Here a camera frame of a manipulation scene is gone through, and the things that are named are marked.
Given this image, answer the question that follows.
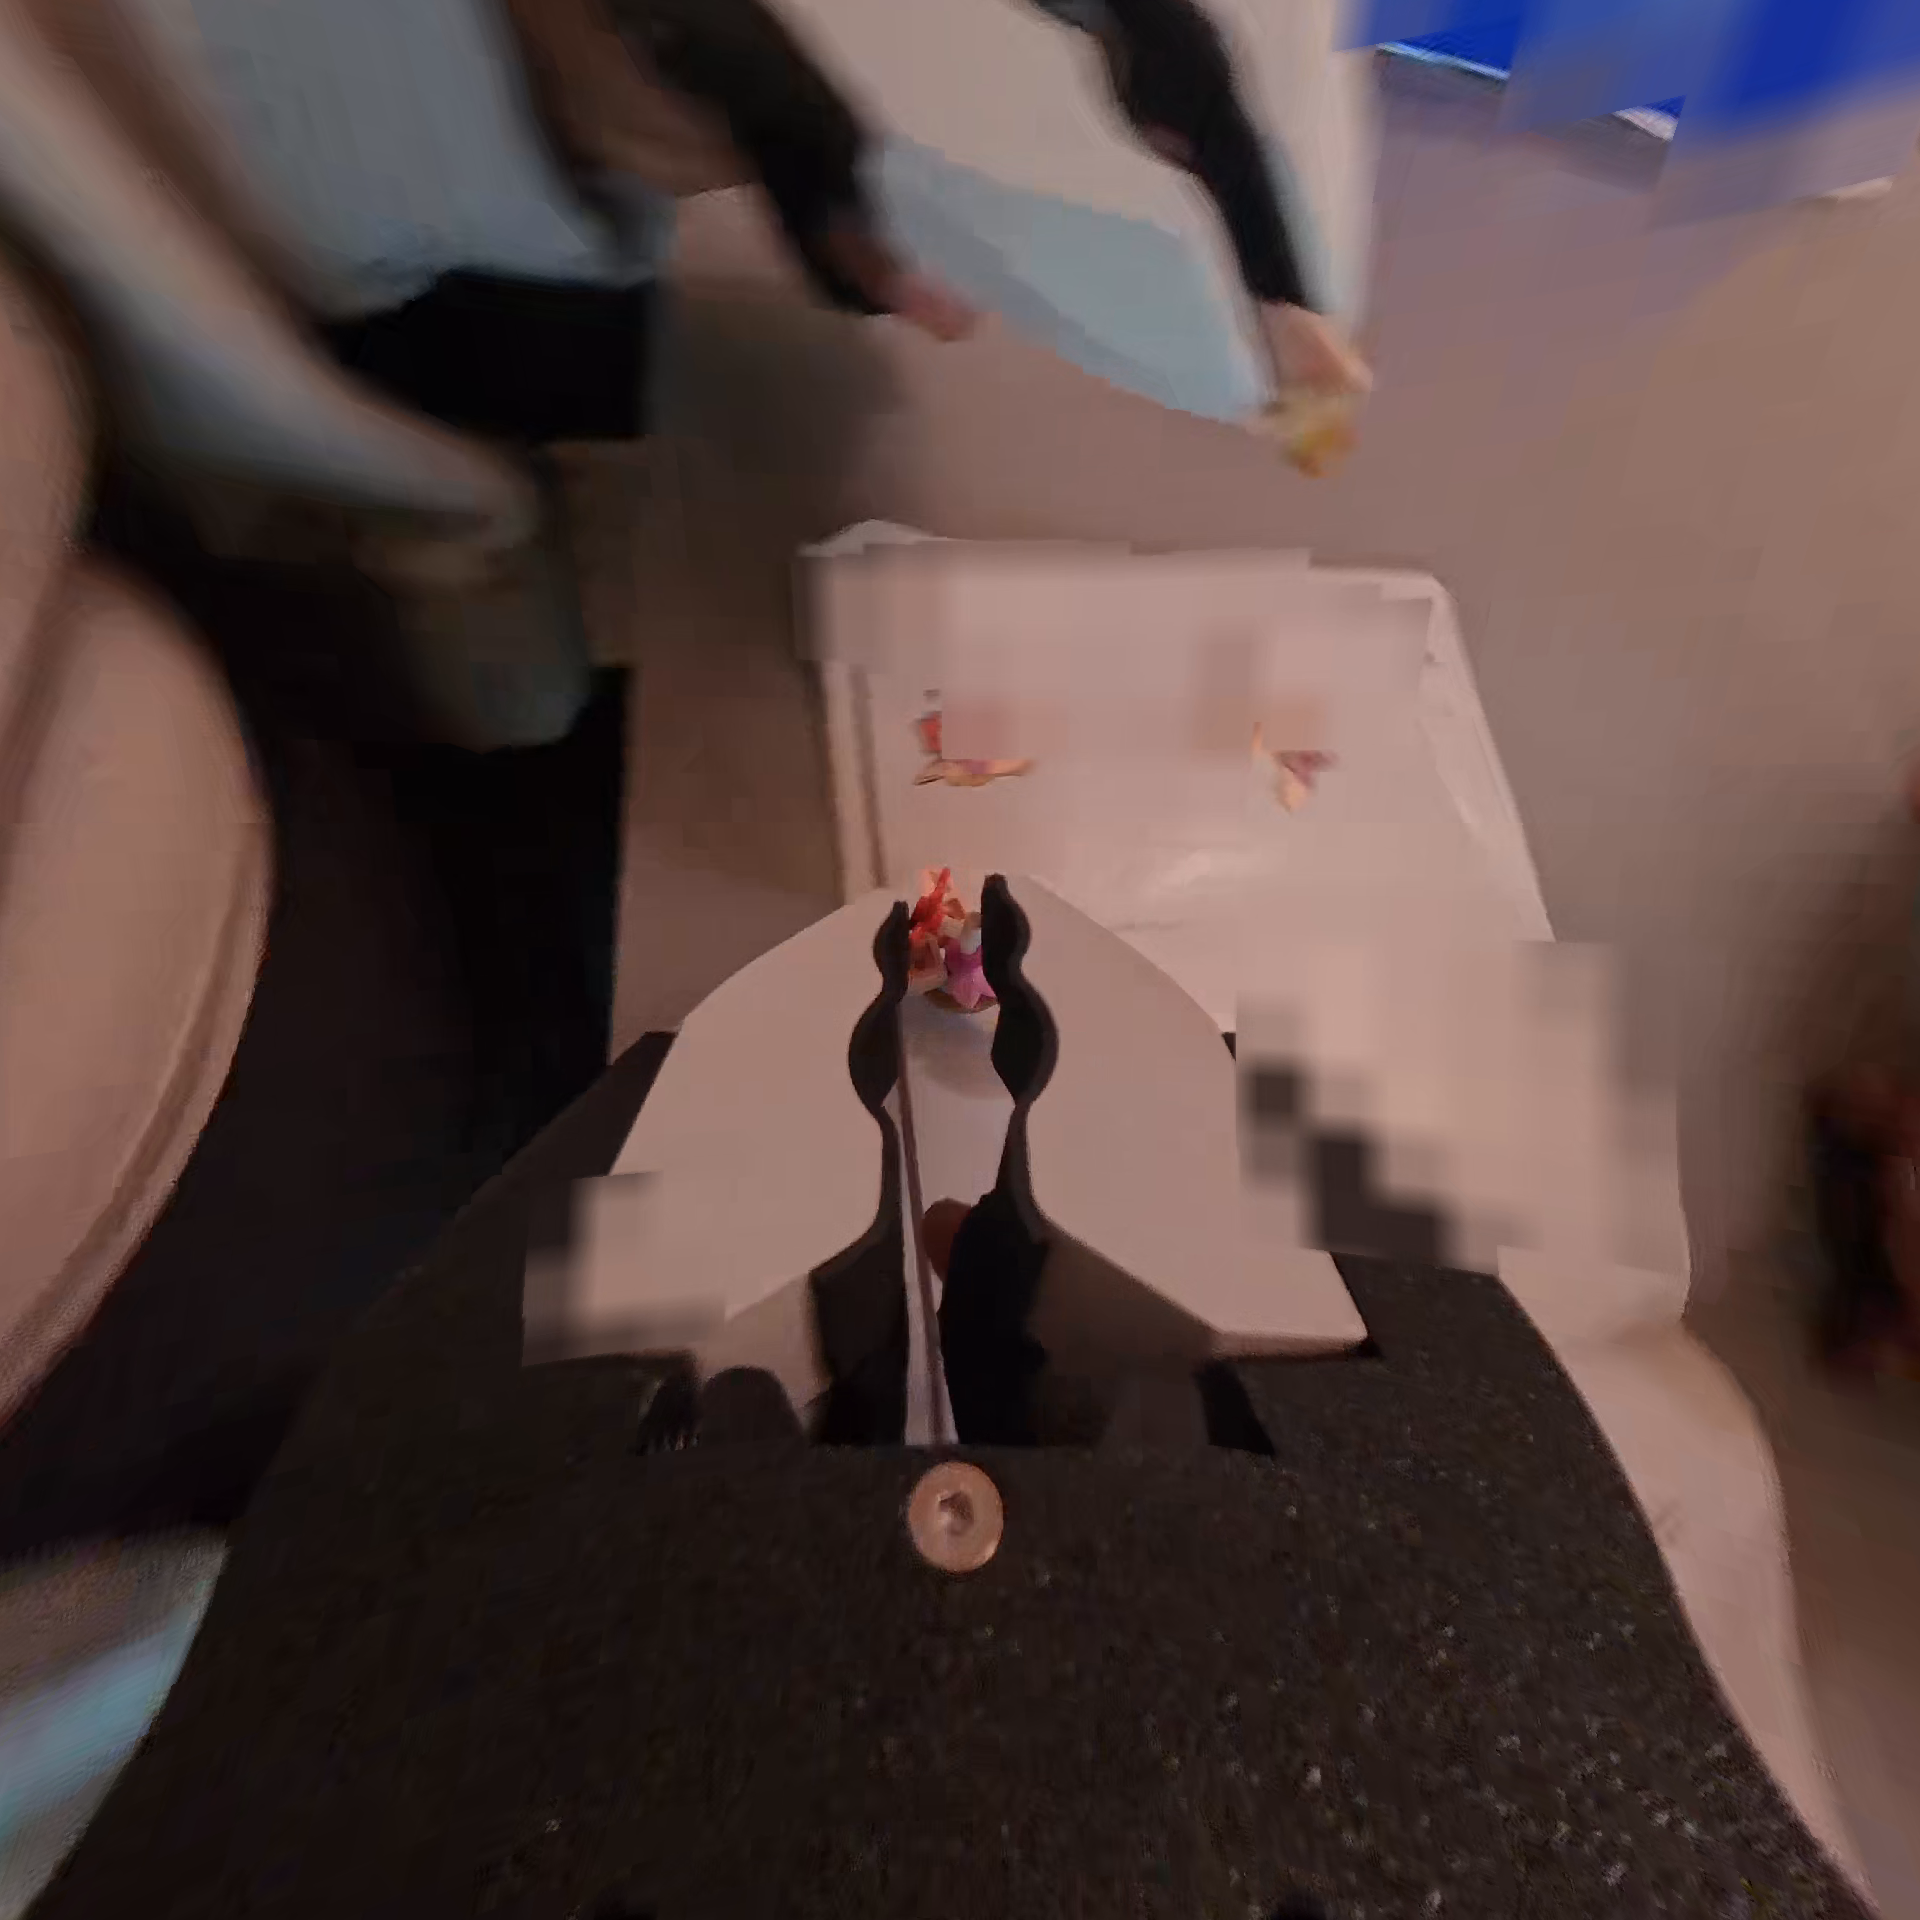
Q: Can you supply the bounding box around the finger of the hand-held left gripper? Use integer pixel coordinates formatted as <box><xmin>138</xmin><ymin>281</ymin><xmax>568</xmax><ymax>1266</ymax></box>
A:
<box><xmin>195</xmin><ymin>0</ymin><xmax>980</xmax><ymax>345</ymax></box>
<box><xmin>879</xmin><ymin>0</ymin><xmax>1336</xmax><ymax>427</ymax></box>

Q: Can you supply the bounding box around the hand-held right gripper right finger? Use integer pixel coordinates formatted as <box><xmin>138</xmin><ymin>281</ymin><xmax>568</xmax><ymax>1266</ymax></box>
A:
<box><xmin>943</xmin><ymin>873</ymin><xmax>1373</xmax><ymax>1446</ymax></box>

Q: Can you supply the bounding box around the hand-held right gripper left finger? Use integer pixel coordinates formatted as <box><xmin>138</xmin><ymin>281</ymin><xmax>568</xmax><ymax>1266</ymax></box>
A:
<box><xmin>608</xmin><ymin>900</ymin><xmax>915</xmax><ymax>1445</ymax></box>

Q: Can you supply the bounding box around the pink red toy brick flower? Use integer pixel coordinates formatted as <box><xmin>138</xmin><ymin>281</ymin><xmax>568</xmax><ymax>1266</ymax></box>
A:
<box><xmin>908</xmin><ymin>866</ymin><xmax>1004</xmax><ymax>1019</ymax></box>

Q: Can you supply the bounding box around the white tray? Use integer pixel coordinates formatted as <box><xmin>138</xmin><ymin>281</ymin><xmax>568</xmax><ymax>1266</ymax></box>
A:
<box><xmin>796</xmin><ymin>516</ymin><xmax>1555</xmax><ymax>1052</ymax></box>

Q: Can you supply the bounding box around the beige yellow toy brick piece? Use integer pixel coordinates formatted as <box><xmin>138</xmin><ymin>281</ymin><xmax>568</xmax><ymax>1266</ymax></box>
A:
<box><xmin>1252</xmin><ymin>300</ymin><xmax>1373</xmax><ymax>481</ymax></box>

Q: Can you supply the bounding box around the beige toy brick flower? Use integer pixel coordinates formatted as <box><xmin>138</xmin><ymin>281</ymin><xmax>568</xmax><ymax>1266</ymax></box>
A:
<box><xmin>909</xmin><ymin>692</ymin><xmax>1037</xmax><ymax>788</ymax></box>
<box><xmin>1248</xmin><ymin>721</ymin><xmax>1337</xmax><ymax>812</ymax></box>

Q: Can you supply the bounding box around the person's left forearm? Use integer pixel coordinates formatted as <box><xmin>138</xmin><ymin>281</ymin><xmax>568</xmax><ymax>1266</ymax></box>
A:
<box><xmin>0</xmin><ymin>60</ymin><xmax>543</xmax><ymax>529</ymax></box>

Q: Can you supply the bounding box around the pale desk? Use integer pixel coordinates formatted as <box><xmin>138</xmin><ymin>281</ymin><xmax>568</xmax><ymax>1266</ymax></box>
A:
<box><xmin>608</xmin><ymin>180</ymin><xmax>1920</xmax><ymax>1920</ymax></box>

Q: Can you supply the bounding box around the beige round object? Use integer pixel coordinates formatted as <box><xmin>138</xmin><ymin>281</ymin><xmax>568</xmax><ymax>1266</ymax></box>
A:
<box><xmin>0</xmin><ymin>286</ymin><xmax>280</xmax><ymax>1427</ymax></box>

